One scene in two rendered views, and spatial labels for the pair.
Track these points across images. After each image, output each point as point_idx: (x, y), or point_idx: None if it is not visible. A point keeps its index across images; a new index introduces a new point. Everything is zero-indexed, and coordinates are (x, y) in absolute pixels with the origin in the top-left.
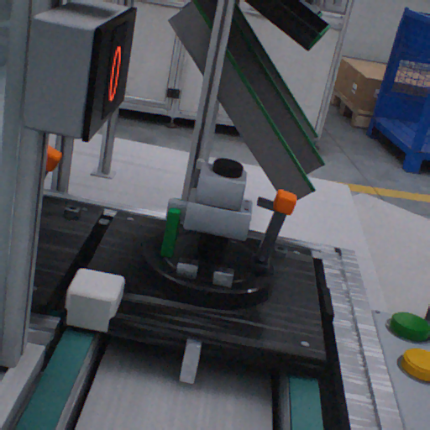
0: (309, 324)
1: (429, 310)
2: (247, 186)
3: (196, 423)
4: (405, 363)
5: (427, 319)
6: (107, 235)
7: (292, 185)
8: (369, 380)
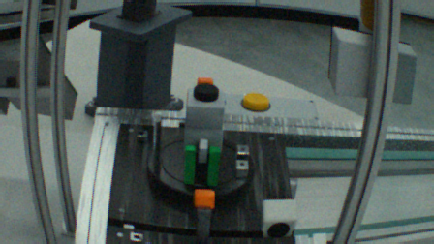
0: (244, 135)
1: (128, 100)
2: None
3: (315, 201)
4: (261, 106)
5: (129, 106)
6: (163, 223)
7: (72, 103)
8: (277, 126)
